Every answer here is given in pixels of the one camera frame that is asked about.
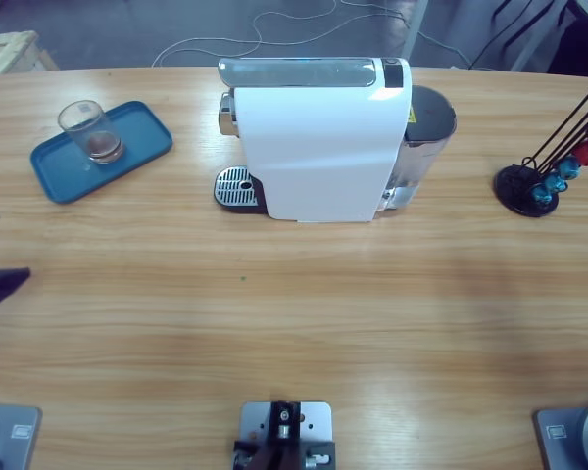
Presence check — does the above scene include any teal plastic tray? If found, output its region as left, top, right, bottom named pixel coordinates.
left=28, top=100, right=173, bottom=205

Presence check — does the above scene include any short white floor cable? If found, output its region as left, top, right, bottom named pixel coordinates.
left=415, top=29, right=472, bottom=69

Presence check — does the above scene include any white capsule coffee machine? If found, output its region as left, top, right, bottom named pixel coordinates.
left=213, top=56, right=458, bottom=225

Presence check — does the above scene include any arm grey base plate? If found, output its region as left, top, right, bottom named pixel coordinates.
left=0, top=400, right=44, bottom=470
left=532, top=400, right=588, bottom=470

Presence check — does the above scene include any black chair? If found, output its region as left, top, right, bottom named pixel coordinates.
left=551, top=17, right=588, bottom=79

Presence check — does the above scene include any center metal mount plate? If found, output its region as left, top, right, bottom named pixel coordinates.
left=231, top=399, right=338, bottom=470

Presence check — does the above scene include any wooden crate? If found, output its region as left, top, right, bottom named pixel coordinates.
left=0, top=29, right=60, bottom=78

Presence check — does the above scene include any clear drinking glass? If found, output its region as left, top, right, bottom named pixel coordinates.
left=57, top=99, right=127, bottom=166

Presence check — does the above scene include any black capsule holder stand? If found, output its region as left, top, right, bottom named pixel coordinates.
left=493, top=80, right=588, bottom=219

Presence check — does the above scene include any silver grille drip tray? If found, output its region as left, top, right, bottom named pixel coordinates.
left=213, top=164, right=267, bottom=215

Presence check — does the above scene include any silver coffee machine lever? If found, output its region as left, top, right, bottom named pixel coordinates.
left=217, top=56, right=378, bottom=89

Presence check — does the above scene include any long white floor cable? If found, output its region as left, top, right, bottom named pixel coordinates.
left=151, top=0, right=408, bottom=68

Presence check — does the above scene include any clear water tank black lid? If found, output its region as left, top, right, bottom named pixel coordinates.
left=381, top=85, right=458, bottom=212

